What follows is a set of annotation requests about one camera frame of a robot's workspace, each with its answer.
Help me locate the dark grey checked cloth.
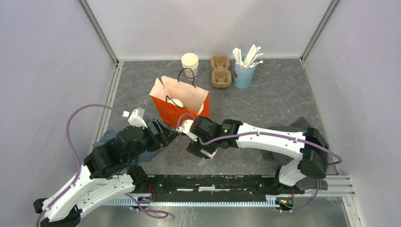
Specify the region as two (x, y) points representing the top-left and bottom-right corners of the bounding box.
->
(268, 117), (329, 191)

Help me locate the stack of paper cups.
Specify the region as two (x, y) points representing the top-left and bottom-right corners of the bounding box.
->
(181, 53), (199, 80)

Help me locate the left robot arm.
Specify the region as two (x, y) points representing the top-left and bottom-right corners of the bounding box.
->
(34, 119), (178, 227)

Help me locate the white cable duct strip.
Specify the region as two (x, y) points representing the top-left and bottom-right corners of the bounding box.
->
(105, 195), (279, 208)

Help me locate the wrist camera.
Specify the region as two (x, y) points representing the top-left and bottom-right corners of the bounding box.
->
(177, 116), (221, 142)
(122, 107), (148, 128)

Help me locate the lidded white coffee cup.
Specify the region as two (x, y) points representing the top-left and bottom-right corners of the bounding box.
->
(167, 98), (184, 108)

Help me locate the blue-grey cloth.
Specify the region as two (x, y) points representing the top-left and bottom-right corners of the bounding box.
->
(92, 129), (163, 166)

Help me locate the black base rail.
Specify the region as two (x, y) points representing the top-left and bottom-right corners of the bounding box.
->
(126, 166), (305, 202)

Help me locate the white wrapped straws bundle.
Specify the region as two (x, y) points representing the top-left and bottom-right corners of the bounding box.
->
(232, 44), (264, 70)

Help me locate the orange paper bag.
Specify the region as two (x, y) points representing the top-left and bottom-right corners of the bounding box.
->
(149, 68), (210, 127)

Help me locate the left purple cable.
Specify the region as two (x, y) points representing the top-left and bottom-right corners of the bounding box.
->
(35, 104), (170, 227)

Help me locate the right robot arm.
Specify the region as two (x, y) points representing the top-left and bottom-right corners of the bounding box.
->
(176, 117), (329, 193)

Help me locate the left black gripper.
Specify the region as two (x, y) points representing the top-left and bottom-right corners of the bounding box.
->
(124, 117), (179, 163)

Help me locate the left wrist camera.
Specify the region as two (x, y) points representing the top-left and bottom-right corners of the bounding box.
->
(122, 107), (148, 128)

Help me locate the brown cardboard cup carrier stack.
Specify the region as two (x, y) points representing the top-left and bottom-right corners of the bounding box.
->
(211, 54), (232, 88)

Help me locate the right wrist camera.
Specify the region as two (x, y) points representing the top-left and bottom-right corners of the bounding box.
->
(177, 116), (221, 142)

